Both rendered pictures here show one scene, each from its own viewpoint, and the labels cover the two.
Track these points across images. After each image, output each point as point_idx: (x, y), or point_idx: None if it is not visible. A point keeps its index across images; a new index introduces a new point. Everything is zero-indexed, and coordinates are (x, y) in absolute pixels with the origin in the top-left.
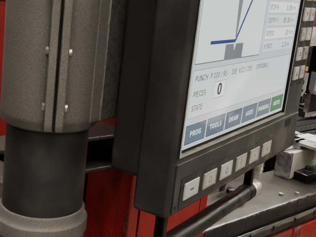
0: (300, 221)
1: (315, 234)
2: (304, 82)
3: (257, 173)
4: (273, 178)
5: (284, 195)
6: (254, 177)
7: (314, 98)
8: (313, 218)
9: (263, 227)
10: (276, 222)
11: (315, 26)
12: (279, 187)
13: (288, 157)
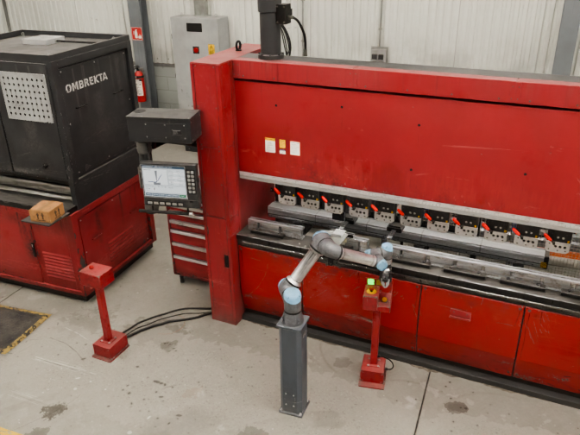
0: None
1: (319, 269)
2: (317, 204)
3: (299, 233)
4: None
5: (299, 244)
6: (298, 234)
7: (335, 214)
8: (318, 261)
9: (281, 249)
10: (289, 251)
11: (318, 183)
12: (308, 242)
13: None
